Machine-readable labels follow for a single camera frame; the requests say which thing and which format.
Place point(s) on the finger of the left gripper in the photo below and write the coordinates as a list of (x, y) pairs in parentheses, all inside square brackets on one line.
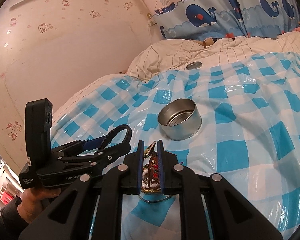
[(113, 133), (93, 143)]

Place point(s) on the white striped duvet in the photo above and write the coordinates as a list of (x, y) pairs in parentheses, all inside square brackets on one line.
[(176, 53)]

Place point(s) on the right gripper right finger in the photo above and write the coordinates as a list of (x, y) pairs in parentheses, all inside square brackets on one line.
[(177, 179)]

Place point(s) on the person's left hand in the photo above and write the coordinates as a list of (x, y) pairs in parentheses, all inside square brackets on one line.
[(31, 202)]

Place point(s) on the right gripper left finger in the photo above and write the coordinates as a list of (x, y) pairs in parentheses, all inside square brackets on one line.
[(121, 180)]

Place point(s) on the round silver metal tin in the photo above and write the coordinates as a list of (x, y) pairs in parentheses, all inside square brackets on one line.
[(180, 119)]

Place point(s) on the blue whale print curtain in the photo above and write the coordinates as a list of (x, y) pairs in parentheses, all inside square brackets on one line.
[(202, 19)]

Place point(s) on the blue checkered plastic sheet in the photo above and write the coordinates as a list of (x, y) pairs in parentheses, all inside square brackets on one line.
[(250, 130)]

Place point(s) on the black camera box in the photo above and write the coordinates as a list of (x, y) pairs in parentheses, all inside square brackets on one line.
[(38, 122)]

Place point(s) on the silver tin lid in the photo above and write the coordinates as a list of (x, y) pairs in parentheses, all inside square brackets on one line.
[(194, 65)]

